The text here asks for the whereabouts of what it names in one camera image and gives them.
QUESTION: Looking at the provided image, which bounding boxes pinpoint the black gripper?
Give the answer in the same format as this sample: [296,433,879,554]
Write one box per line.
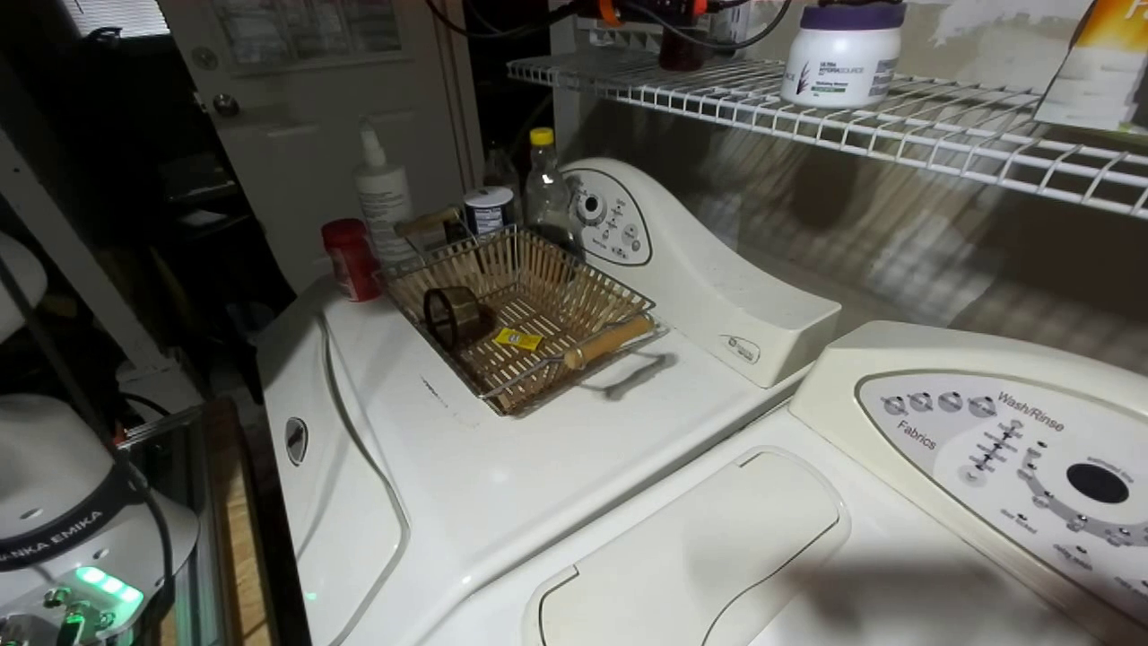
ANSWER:
[642,0,739,63]

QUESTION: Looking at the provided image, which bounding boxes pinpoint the brown liquid bottle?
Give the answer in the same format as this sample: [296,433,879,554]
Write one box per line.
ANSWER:
[657,25,717,70]

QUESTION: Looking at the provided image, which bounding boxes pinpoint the clear bottle yellow cap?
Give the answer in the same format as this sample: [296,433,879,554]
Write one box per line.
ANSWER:
[520,124,586,253]

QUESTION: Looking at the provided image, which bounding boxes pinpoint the white spray bottle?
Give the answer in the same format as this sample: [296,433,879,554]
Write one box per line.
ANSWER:
[355,124,421,274]

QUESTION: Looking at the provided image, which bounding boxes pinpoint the white jar purple lid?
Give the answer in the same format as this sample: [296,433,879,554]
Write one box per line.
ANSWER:
[783,0,909,113]

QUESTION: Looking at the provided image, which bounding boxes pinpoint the dark small jar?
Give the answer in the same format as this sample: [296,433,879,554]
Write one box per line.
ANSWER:
[458,183,520,244]

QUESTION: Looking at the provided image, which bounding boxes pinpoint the small yellow item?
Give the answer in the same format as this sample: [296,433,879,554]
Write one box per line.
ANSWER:
[492,321,549,359]

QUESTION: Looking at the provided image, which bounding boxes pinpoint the dark tape roll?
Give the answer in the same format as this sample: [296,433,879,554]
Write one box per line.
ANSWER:
[424,284,495,355]

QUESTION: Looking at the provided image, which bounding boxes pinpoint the red lid container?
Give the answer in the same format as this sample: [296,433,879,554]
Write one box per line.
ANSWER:
[319,216,386,305]

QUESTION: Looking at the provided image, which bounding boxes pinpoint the white door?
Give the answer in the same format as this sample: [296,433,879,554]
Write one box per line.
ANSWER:
[156,0,480,298]

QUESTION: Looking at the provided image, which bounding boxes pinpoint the orange white cardboard box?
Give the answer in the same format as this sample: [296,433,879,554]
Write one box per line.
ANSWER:
[1032,0,1148,137]

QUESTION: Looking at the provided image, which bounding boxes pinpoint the white washing machine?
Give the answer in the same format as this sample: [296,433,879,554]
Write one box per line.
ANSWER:
[253,156,846,646]

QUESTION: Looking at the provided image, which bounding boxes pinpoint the white dryer machine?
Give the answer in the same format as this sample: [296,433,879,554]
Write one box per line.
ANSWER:
[417,319,1148,646]

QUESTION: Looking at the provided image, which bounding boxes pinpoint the wooden platform board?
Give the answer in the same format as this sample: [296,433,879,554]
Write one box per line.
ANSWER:
[220,495,275,646]

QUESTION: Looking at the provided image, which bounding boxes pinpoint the white wire shelf rack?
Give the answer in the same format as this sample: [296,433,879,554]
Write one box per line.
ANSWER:
[504,49,1148,226]

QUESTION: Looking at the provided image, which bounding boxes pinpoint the wire basket with wooden slats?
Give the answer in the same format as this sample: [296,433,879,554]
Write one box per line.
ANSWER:
[382,223,680,418]

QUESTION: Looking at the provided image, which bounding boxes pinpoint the black cable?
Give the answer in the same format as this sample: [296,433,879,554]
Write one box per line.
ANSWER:
[0,253,183,646]

